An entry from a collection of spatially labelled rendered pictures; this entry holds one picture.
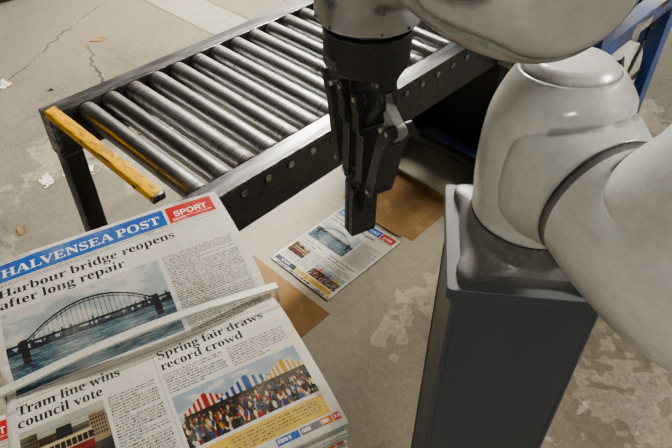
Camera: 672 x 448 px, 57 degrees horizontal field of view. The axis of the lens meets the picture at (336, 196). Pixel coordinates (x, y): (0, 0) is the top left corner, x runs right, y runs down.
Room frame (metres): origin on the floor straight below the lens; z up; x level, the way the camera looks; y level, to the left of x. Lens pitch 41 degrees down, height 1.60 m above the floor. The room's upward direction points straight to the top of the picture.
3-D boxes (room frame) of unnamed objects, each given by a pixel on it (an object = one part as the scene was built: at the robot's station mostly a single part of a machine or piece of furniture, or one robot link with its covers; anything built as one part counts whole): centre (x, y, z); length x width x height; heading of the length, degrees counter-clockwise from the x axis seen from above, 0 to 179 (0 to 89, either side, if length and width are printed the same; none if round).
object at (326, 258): (1.54, 0.00, 0.00); 0.37 x 0.28 x 0.01; 136
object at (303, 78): (1.43, 0.12, 0.77); 0.47 x 0.05 x 0.05; 46
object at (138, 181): (1.05, 0.50, 0.81); 0.43 x 0.03 x 0.02; 46
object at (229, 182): (1.34, -0.15, 0.74); 1.34 x 0.05 x 0.12; 136
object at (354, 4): (0.48, -0.03, 1.40); 0.09 x 0.09 x 0.06
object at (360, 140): (0.47, -0.03, 1.25); 0.04 x 0.01 x 0.11; 119
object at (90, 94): (1.69, 0.21, 0.74); 1.34 x 0.05 x 0.12; 136
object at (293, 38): (1.52, 0.03, 0.77); 0.47 x 0.05 x 0.05; 46
